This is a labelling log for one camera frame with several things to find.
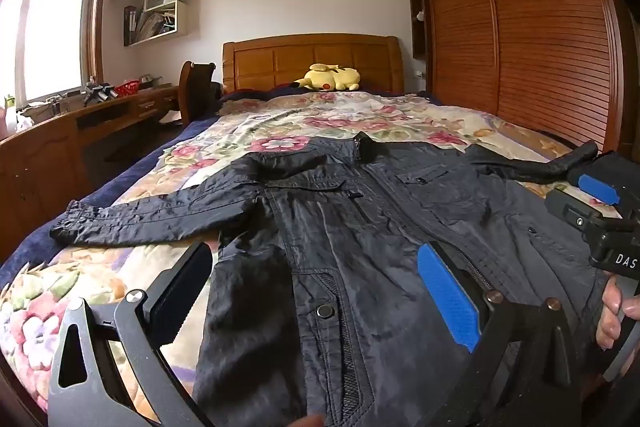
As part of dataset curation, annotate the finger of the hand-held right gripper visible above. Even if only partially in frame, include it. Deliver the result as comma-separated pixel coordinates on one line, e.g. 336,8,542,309
544,188,610,235
567,151,632,219

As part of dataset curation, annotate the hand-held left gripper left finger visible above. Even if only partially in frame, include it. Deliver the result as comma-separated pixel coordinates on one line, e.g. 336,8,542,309
47,242,215,427

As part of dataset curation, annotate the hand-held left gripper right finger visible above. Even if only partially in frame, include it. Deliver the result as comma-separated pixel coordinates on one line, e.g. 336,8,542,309
416,241,584,427

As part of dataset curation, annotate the black jacket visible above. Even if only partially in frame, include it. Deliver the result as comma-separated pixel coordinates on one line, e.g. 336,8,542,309
49,132,621,427

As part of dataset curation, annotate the person's right hand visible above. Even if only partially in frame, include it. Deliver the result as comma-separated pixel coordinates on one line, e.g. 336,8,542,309
595,276,640,351

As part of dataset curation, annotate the wooden louvred wardrobe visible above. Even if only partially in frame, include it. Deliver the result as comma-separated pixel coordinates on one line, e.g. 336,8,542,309
399,0,638,158

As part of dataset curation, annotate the wooden desk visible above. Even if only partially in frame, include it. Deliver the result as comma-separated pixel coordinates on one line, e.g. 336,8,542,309
0,83,182,263

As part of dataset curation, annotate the wooden chair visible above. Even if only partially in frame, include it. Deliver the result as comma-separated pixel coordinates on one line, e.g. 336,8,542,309
178,60,224,128

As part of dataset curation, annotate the floral blanket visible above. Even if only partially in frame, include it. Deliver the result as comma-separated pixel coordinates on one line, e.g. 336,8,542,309
0,91,596,427

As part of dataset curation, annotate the black desk gadget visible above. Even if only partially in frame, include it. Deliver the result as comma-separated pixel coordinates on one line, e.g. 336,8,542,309
82,82,119,106

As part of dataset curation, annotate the yellow plush toy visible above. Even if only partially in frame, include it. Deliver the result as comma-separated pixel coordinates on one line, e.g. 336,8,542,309
292,63,362,92

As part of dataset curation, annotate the wooden bed headboard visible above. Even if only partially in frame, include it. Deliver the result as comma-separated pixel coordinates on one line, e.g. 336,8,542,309
221,34,405,96

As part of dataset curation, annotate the window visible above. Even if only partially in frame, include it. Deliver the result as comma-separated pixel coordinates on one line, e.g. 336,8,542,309
0,0,107,110

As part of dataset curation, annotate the cream wall shelf with books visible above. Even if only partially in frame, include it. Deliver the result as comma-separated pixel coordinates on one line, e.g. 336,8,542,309
122,1,189,48

